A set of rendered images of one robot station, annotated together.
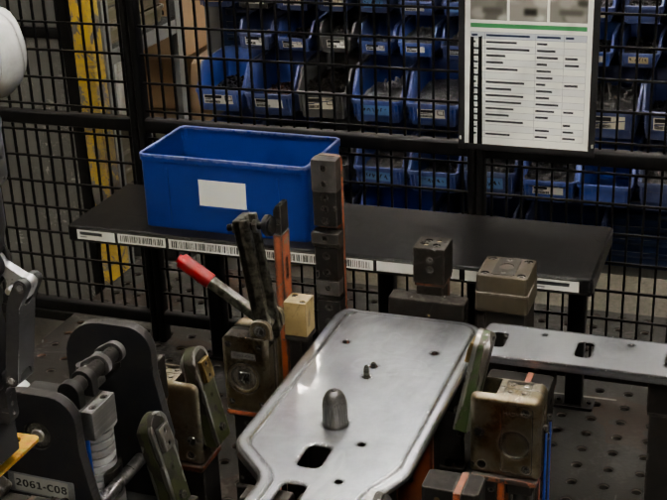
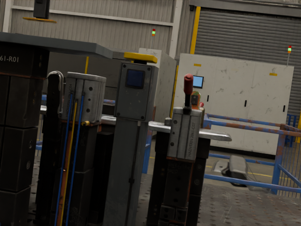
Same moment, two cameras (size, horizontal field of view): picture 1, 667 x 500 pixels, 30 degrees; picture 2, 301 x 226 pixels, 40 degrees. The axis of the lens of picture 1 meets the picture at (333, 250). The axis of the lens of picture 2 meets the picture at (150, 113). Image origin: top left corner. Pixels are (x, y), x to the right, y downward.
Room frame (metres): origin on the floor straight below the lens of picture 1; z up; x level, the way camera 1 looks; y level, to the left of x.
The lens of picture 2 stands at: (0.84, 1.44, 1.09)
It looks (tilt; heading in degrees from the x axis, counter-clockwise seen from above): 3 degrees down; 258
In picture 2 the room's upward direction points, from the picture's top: 8 degrees clockwise
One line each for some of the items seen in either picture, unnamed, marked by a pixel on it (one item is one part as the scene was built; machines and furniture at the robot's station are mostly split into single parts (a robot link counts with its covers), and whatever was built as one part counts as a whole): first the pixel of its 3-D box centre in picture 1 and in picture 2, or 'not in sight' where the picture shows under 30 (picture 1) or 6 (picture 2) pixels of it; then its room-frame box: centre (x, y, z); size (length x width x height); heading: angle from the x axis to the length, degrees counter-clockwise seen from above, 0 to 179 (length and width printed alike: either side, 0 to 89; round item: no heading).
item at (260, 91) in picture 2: not in sight; (230, 95); (-2.76, -7.06, 1.22); 2.40 x 0.54 x 2.45; 160
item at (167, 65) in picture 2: not in sight; (155, 86); (-1.39, -8.55, 1.22); 2.40 x 0.54 x 2.45; 66
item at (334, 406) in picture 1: (334, 411); not in sight; (1.35, 0.01, 1.02); 0.03 x 0.03 x 0.07
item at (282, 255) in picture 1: (288, 361); not in sight; (1.62, 0.07, 0.95); 0.03 x 0.01 x 0.50; 160
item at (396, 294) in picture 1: (429, 383); not in sight; (1.71, -0.14, 0.85); 0.12 x 0.03 x 0.30; 70
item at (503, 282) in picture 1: (504, 373); not in sight; (1.68, -0.25, 0.88); 0.08 x 0.08 x 0.36; 70
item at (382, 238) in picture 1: (333, 233); not in sight; (1.95, 0.00, 1.02); 0.90 x 0.22 x 0.03; 70
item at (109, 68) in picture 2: not in sight; (106, 88); (-0.53, -11.87, 1.00); 4.54 x 0.14 x 2.00; 160
